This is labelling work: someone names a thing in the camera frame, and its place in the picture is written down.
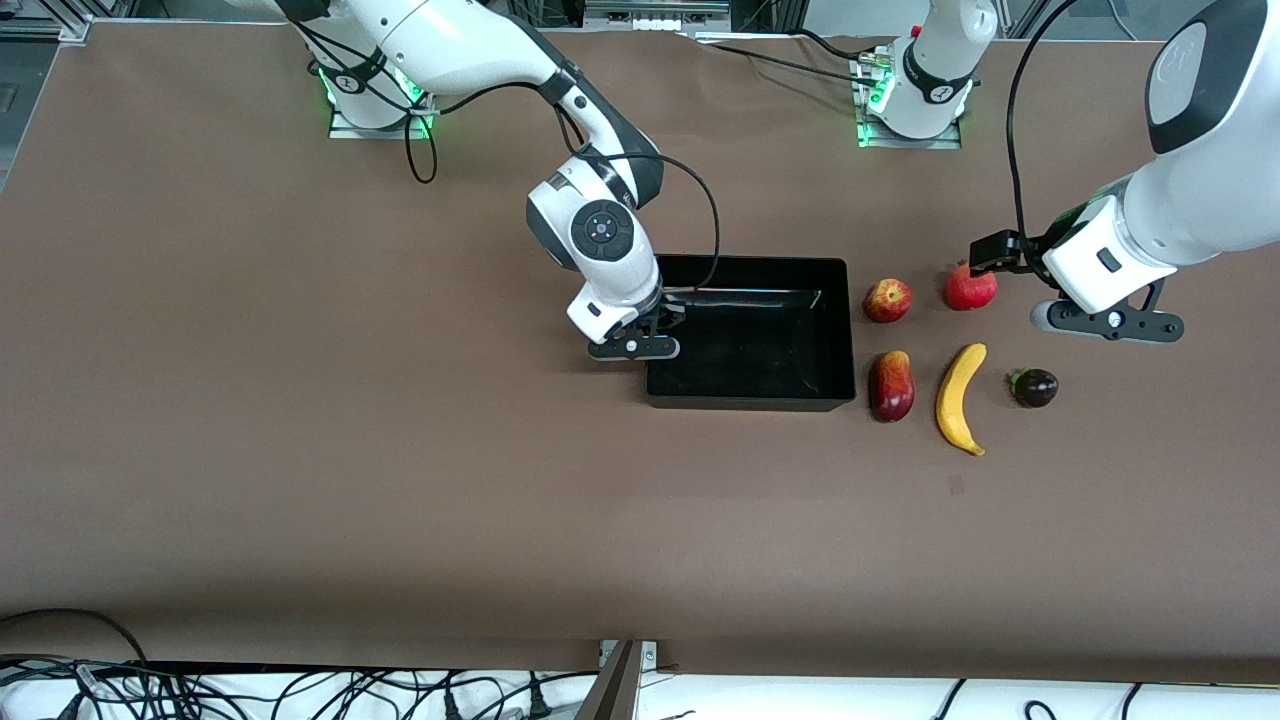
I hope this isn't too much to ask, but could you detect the red yellow apple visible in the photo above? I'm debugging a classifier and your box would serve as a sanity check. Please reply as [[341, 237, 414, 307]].
[[863, 278, 913, 324]]

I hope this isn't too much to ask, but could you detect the yellow banana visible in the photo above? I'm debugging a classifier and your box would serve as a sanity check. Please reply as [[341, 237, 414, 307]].
[[935, 343, 989, 458]]

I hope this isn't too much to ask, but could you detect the black plastic box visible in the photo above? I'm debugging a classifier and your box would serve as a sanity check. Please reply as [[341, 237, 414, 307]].
[[645, 254, 857, 413]]

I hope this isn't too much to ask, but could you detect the red pomegranate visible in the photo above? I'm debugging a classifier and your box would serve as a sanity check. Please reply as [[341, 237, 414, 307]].
[[945, 262, 999, 312]]

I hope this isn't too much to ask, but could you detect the small dark purple eggplant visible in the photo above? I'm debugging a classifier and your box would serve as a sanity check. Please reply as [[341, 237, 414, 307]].
[[1008, 367, 1060, 409]]

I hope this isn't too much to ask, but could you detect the red orange mango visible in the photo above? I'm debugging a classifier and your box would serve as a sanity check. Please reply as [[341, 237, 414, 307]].
[[868, 350, 916, 424]]

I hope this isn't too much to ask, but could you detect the white power strip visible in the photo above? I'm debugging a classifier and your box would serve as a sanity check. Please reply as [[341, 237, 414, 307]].
[[583, 0, 733, 32]]

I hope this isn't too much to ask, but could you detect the dark slanted pole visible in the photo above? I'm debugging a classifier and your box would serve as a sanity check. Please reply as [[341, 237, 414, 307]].
[[572, 640, 641, 720]]

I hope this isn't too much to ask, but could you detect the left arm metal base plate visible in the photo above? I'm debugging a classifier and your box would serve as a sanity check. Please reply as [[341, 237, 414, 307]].
[[855, 50, 963, 151]]

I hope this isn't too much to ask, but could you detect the thin black table cable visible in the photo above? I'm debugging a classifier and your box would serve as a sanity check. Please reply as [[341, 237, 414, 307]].
[[690, 36, 883, 87]]

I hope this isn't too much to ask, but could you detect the small metal bracket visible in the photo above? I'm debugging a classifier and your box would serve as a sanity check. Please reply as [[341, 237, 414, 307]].
[[598, 640, 659, 673]]

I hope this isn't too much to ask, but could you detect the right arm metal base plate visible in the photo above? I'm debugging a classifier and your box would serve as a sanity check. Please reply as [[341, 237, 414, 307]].
[[328, 95, 434, 141]]

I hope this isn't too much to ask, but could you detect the black arched floor cable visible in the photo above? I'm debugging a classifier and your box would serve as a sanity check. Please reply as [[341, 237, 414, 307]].
[[0, 607, 149, 663]]

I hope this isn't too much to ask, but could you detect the aluminium frame profile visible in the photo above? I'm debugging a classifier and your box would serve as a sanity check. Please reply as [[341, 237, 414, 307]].
[[0, 15, 93, 46]]

